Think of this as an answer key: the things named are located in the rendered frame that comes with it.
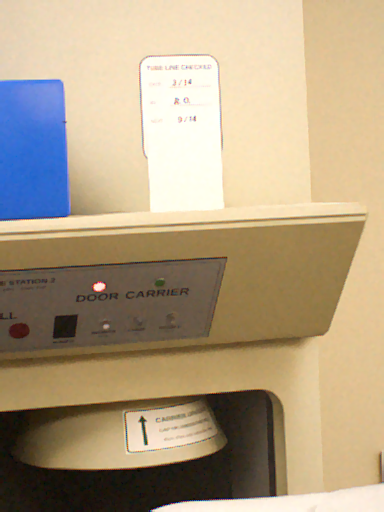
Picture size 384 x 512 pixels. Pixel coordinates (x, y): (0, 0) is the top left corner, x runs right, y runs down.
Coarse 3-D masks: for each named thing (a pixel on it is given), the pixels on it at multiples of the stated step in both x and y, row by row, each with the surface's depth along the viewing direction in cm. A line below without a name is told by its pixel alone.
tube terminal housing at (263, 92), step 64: (0, 0) 93; (64, 0) 94; (128, 0) 96; (192, 0) 97; (256, 0) 98; (0, 64) 93; (64, 64) 95; (128, 64) 96; (256, 64) 98; (128, 128) 96; (256, 128) 98; (128, 192) 96; (256, 192) 99; (0, 384) 94; (64, 384) 96; (128, 384) 97; (192, 384) 98; (256, 384) 99; (320, 448) 101
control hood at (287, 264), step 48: (0, 240) 83; (48, 240) 84; (96, 240) 85; (144, 240) 86; (192, 240) 87; (240, 240) 88; (288, 240) 89; (336, 240) 90; (240, 288) 91; (288, 288) 93; (336, 288) 94; (240, 336) 96; (288, 336) 97
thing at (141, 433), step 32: (32, 416) 103; (64, 416) 101; (96, 416) 100; (128, 416) 100; (160, 416) 100; (192, 416) 102; (32, 448) 102; (64, 448) 100; (96, 448) 99; (128, 448) 99; (160, 448) 99; (192, 448) 101
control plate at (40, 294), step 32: (0, 288) 86; (32, 288) 87; (64, 288) 87; (128, 288) 89; (160, 288) 89; (192, 288) 90; (0, 320) 88; (32, 320) 89; (96, 320) 91; (128, 320) 91; (160, 320) 92; (192, 320) 93; (0, 352) 91
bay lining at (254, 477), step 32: (0, 416) 114; (224, 416) 113; (256, 416) 105; (0, 448) 114; (224, 448) 113; (256, 448) 105; (0, 480) 113; (32, 480) 117; (64, 480) 120; (96, 480) 121; (128, 480) 119; (160, 480) 117; (192, 480) 115; (224, 480) 114; (256, 480) 106
